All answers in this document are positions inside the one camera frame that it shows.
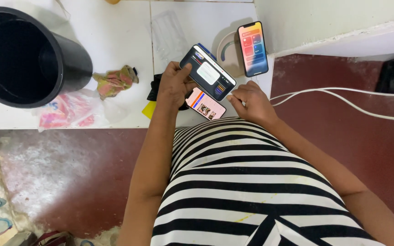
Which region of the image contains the maroon strapped sandal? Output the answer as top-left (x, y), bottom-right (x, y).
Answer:
top-left (29, 231), bottom-right (78, 246)

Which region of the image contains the black cloth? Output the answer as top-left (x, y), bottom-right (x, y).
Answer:
top-left (147, 73), bottom-right (163, 102)

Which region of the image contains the beige round plate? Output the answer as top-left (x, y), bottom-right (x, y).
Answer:
top-left (216, 31), bottom-right (246, 78)

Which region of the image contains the black white striped shirt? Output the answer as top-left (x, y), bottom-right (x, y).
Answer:
top-left (150, 117), bottom-right (386, 246)

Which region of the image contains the black plastic bucket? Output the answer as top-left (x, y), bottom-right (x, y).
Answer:
top-left (0, 6), bottom-right (93, 109)

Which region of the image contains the person's right hand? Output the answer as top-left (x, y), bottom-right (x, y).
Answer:
top-left (227, 81), bottom-right (279, 126)

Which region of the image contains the clear plastic blister tray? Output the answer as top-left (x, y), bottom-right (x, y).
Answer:
top-left (152, 10), bottom-right (190, 64)

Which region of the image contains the person's left hand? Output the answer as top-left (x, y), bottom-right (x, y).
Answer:
top-left (157, 61), bottom-right (193, 110)

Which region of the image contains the yellow card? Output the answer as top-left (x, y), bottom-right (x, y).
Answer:
top-left (142, 100), bottom-right (158, 120)

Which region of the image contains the white cable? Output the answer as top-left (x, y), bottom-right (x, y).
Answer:
top-left (272, 90), bottom-right (394, 123)
top-left (270, 87), bottom-right (394, 102)

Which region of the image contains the black smartphone with orange screen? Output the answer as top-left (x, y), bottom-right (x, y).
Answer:
top-left (237, 21), bottom-right (269, 78)

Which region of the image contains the crumpled pink green cloth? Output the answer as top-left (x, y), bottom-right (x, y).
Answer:
top-left (92, 65), bottom-right (139, 101)

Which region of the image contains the large dark-framed smartphone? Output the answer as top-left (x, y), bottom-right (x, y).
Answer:
top-left (179, 44), bottom-right (237, 102)

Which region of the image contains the small pink-screen smartphone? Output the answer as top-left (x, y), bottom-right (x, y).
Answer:
top-left (185, 87), bottom-right (227, 121)

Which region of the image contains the pink printed plastic bag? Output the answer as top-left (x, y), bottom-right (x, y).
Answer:
top-left (36, 90), bottom-right (115, 132)

